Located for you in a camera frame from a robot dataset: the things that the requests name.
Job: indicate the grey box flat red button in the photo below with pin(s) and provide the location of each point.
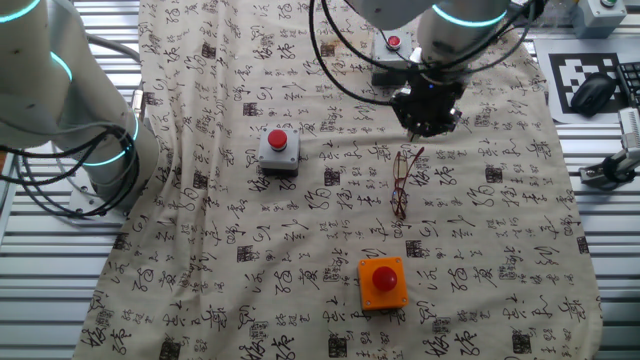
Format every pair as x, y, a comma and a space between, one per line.
382, 56

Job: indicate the silver depth camera with mount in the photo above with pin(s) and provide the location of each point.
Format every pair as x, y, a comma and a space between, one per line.
631, 130

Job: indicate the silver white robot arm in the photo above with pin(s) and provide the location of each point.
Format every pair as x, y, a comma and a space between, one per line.
50, 75

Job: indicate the grey box green button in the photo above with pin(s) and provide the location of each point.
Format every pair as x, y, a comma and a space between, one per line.
595, 22

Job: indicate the brown thin-frame glasses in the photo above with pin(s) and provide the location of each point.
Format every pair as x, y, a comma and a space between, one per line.
399, 202

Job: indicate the black white checkerboard sheet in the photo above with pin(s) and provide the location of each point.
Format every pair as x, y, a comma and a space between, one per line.
557, 85

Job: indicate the orange box red mushroom button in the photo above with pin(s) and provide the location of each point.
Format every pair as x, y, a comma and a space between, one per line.
372, 295

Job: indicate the beige calligraphy print tablecloth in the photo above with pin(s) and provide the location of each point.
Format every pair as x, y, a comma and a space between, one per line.
300, 225

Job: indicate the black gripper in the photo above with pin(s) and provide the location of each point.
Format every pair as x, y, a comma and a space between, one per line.
435, 97

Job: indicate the black computer mouse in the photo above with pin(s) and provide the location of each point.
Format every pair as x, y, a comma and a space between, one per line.
592, 95

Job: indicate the black keyboard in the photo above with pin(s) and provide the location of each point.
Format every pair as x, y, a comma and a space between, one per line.
631, 80

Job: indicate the silver base mounting plate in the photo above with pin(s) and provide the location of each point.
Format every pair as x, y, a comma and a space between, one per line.
80, 197

